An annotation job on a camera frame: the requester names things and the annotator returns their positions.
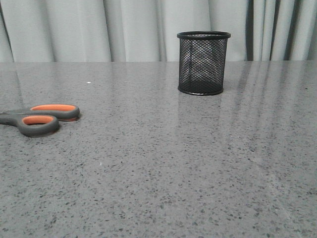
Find grey and orange scissors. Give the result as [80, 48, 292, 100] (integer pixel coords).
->
[0, 104, 80, 136]

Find black mesh pen bucket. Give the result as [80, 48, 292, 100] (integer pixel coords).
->
[177, 31, 231, 96]

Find grey pleated curtain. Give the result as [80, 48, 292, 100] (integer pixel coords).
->
[0, 0, 317, 62]

